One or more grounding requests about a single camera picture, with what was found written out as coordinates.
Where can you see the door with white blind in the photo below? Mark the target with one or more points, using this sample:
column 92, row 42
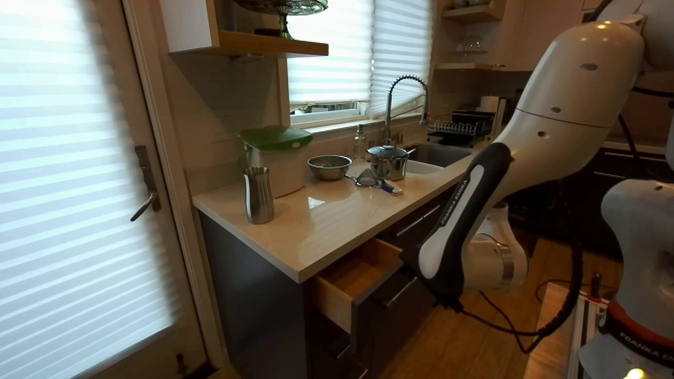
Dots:
column 76, row 211

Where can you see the blue and white brush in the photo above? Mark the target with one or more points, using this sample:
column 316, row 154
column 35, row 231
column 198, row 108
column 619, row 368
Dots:
column 391, row 188

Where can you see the white cabinet with wooden shelf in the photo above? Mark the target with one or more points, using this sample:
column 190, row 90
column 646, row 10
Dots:
column 186, row 24

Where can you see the steel soap dispenser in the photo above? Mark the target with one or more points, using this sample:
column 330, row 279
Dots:
column 258, row 196

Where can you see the wide dark cabinet door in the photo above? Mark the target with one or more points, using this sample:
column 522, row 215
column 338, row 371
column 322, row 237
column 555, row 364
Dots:
column 423, row 235

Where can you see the kitchen sink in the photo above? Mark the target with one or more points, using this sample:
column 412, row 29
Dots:
column 439, row 154

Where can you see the wooden robot mounting platform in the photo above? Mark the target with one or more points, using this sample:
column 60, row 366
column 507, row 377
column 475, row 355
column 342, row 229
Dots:
column 550, row 345

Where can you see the black dish rack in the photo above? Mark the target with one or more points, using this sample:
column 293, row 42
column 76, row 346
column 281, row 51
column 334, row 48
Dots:
column 465, row 127

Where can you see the curved steel faucet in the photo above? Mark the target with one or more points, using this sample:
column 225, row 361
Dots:
column 388, row 106

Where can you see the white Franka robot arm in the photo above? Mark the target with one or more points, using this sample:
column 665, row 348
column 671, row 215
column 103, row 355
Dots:
column 561, row 106

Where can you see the glass cake stand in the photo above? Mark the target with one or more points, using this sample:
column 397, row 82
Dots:
column 286, row 7

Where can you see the dark kitchen base cabinet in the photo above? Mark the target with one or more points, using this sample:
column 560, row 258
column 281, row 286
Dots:
column 254, row 309

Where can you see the small clear bottle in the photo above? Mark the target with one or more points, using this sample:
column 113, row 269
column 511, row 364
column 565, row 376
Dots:
column 360, row 145

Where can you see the wide white window blind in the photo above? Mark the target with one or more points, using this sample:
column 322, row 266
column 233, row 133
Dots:
column 328, row 65

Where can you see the narrow white window blind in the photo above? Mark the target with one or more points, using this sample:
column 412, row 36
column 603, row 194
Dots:
column 401, row 49

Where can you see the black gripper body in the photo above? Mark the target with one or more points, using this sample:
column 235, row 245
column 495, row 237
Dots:
column 412, row 270

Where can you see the white container with green lid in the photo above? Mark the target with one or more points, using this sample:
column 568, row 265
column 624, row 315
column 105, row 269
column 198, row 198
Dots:
column 286, row 171

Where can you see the dark drawer with wooden interior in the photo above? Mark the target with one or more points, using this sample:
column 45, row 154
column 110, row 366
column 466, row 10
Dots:
column 382, row 328

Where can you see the steel bowl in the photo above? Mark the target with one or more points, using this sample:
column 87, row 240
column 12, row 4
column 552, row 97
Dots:
column 330, row 168

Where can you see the glasses on shelf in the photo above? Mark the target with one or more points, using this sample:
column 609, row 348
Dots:
column 468, row 46

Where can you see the open wooden wall shelves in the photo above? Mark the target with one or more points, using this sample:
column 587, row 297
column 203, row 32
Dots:
column 471, row 69

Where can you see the dark cabinet row with counter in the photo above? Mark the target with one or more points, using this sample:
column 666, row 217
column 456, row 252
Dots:
column 583, row 217

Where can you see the steel pot with lid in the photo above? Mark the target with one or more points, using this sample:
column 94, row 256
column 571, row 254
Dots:
column 388, row 162

